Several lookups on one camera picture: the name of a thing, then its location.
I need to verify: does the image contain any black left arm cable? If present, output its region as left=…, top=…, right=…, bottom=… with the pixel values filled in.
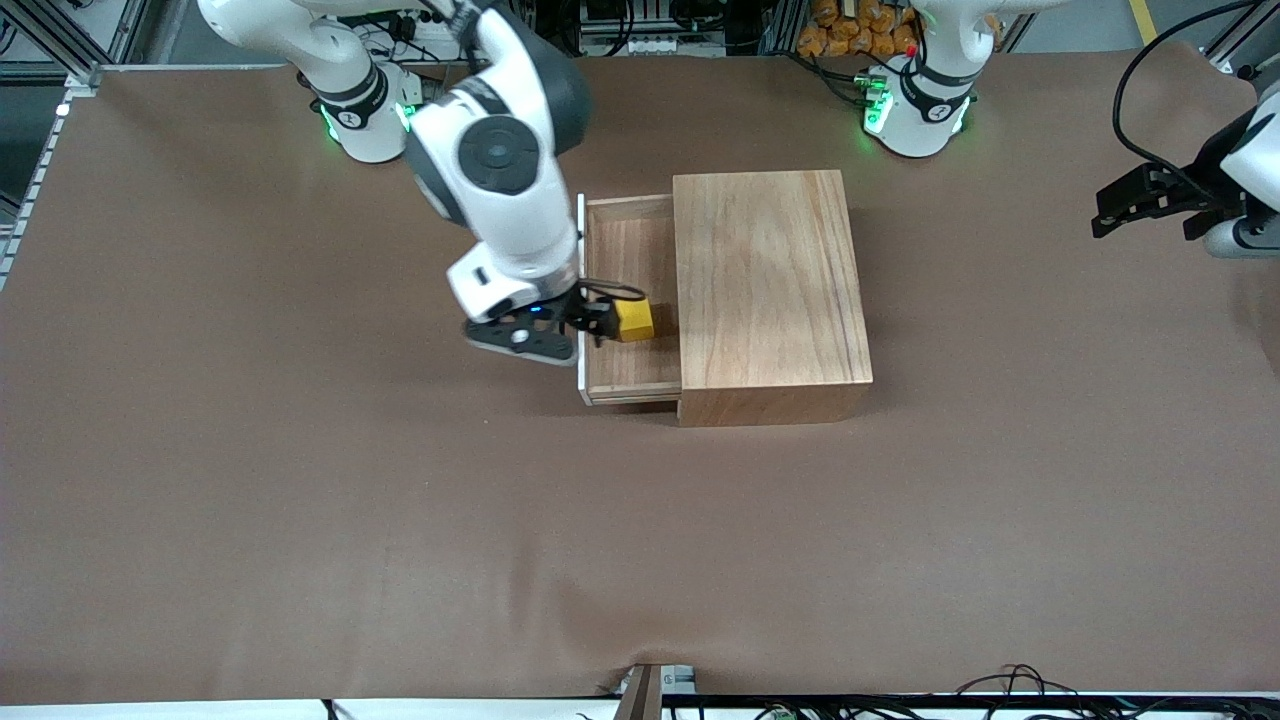
left=1112, top=0, right=1271, bottom=196

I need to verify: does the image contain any brown table cover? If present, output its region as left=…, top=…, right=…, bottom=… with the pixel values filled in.
left=0, top=42, right=1280, bottom=706

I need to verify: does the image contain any wooden cabinet box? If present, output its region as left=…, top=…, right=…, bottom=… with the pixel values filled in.
left=672, top=170, right=875, bottom=428

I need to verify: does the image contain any orange object pile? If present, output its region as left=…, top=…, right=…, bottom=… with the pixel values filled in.
left=797, top=0, right=921, bottom=58

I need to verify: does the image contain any metal table bracket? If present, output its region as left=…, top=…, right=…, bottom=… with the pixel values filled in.
left=612, top=663, right=698, bottom=720

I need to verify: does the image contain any aluminium frame profile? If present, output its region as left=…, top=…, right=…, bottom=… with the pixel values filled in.
left=0, top=0, right=191, bottom=93
left=1200, top=0, right=1280, bottom=81

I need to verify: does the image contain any wooden drawer with black handle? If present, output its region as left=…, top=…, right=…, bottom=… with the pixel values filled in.
left=577, top=192, right=684, bottom=407

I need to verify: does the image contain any yellow cube block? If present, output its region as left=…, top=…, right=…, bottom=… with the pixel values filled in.
left=612, top=299, right=657, bottom=344

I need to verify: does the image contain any background electronics rack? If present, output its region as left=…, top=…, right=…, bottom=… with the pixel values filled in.
left=580, top=0, right=736, bottom=59

